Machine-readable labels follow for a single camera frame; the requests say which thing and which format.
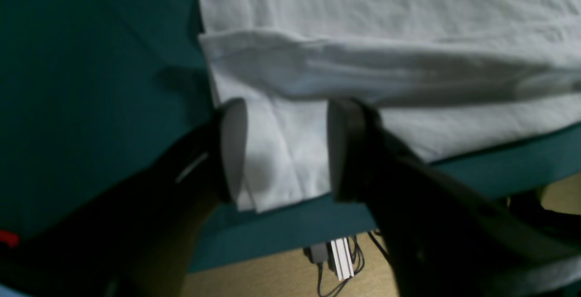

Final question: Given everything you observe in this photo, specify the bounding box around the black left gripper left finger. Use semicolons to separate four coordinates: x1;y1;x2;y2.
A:
1;98;248;297

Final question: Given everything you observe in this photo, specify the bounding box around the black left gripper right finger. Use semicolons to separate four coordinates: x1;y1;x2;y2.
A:
326;99;580;297

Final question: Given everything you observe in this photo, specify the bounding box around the white T-shirt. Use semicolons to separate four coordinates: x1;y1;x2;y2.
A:
199;0;580;213

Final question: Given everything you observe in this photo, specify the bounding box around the orange black clamp bottom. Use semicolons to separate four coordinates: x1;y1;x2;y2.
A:
0;229;20;249

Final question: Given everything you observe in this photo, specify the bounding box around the teal table cloth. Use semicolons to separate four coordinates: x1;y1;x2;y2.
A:
1;0;580;270

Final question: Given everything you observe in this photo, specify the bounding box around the aluminium frame rail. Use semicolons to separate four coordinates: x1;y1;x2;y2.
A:
330;237;355;281

